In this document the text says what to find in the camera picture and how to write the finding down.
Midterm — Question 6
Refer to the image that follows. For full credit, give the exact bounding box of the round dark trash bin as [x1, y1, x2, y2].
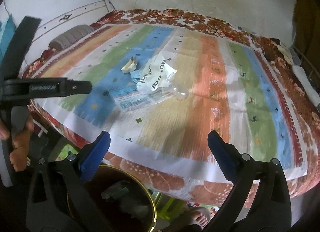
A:
[66, 163, 158, 232]

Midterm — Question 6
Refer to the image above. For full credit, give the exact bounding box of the white printed plastic bag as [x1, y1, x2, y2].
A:
[136, 53, 177, 94]

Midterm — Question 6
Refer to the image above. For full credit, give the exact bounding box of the striped colourful bed cloth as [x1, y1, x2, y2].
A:
[32, 24, 308, 183]

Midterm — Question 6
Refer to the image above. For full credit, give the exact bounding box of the brown floral blanket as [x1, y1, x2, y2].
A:
[23, 10, 319, 205]

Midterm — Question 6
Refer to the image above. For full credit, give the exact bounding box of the teal plastic bag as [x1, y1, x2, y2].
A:
[1, 15, 16, 57]

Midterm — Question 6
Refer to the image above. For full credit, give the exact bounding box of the yellow white paper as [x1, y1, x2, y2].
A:
[121, 57, 138, 74]

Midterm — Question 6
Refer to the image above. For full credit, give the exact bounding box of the person's left hand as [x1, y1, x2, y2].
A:
[9, 115, 34, 172]

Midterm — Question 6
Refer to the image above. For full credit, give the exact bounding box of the grey ribbed pillow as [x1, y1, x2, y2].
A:
[49, 25, 95, 51]

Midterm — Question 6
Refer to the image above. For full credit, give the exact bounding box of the white headboard panel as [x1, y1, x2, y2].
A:
[26, 0, 114, 63]

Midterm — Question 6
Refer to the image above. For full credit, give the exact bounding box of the person's bare foot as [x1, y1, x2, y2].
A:
[184, 207, 212, 229]

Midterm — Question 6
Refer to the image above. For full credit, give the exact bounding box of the clear plastic cup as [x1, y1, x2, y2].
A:
[162, 83, 189, 100]

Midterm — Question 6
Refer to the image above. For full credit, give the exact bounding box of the blue white mask package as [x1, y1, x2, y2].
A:
[109, 86, 174, 112]

